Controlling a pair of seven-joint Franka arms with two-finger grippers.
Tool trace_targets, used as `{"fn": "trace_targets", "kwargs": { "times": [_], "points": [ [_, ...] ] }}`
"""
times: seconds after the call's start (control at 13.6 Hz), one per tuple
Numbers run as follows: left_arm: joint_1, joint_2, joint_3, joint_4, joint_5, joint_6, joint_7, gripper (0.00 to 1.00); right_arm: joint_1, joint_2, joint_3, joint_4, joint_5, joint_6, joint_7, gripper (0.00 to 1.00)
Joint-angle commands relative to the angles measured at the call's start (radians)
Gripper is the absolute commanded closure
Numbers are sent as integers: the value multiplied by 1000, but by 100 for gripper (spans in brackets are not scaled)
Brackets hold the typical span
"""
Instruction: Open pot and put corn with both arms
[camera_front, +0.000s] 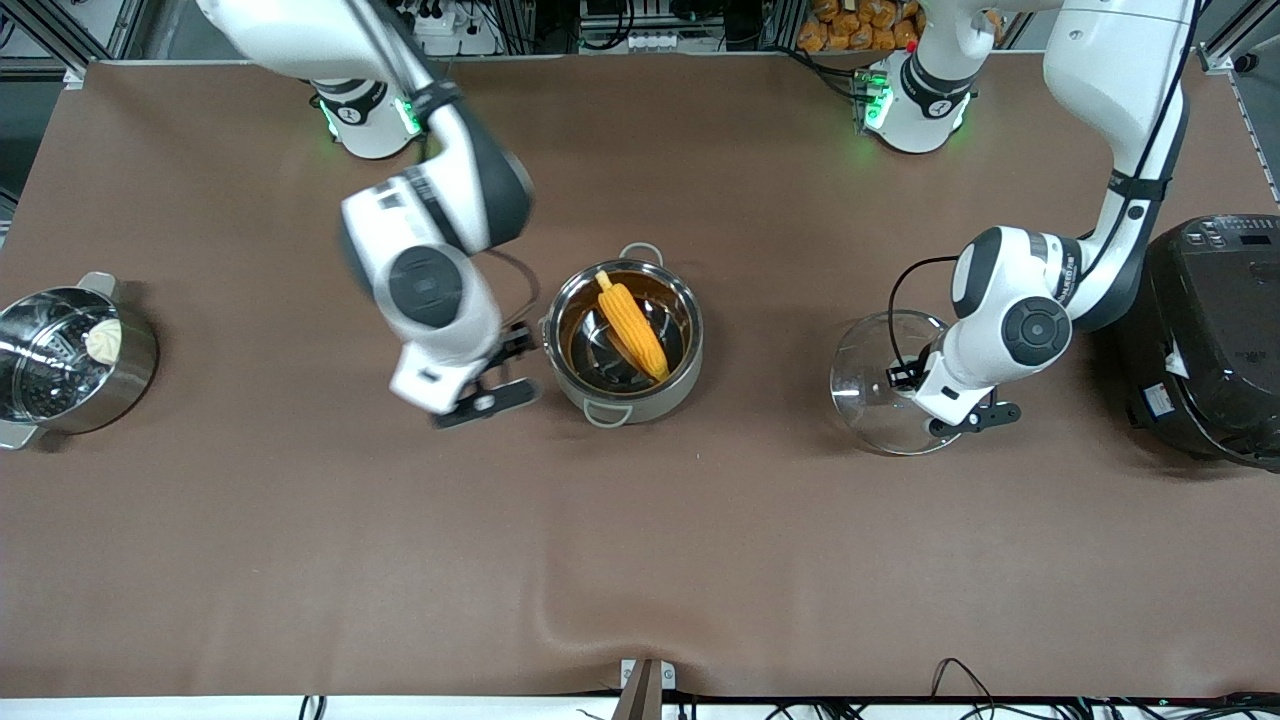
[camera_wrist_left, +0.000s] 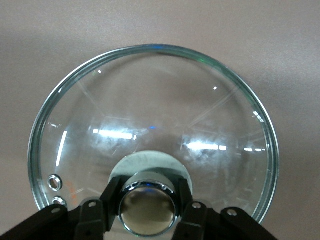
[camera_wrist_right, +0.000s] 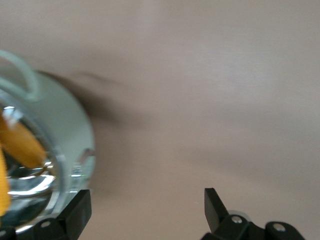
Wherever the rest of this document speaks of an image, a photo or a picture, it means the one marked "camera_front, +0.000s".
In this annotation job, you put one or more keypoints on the black rice cooker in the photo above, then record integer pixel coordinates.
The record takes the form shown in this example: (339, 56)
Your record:
(1220, 330)

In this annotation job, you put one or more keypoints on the yellow corn cob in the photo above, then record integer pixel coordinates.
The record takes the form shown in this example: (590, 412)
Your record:
(632, 325)

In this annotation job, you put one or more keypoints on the white steamed bun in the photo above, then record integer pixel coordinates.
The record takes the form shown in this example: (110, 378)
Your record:
(103, 342)

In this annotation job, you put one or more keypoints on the steel steamer pot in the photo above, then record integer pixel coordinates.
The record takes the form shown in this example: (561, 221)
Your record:
(50, 370)

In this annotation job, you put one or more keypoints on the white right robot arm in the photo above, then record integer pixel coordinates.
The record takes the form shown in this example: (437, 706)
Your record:
(425, 290)

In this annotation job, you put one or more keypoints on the orange bread pile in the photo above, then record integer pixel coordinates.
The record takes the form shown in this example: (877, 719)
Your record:
(850, 25)

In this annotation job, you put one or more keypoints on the glass pot lid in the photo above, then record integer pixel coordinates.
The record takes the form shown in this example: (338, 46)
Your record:
(870, 400)

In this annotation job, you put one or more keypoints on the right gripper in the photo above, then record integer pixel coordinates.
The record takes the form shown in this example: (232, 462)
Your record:
(516, 342)

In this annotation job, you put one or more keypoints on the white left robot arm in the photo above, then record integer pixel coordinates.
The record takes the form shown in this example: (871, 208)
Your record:
(1120, 60)

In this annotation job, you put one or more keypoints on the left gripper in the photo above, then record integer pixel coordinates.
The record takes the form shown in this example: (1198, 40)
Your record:
(906, 375)

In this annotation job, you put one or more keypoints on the metal table clamp bracket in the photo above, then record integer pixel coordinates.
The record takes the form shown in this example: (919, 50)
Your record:
(640, 685)

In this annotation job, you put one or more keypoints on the grey steel cooking pot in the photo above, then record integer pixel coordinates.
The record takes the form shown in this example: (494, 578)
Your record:
(655, 408)

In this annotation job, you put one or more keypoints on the white power strip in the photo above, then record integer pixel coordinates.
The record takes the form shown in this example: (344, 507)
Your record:
(655, 41)
(435, 22)

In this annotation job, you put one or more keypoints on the brown table cloth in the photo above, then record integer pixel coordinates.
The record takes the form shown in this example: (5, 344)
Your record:
(800, 550)

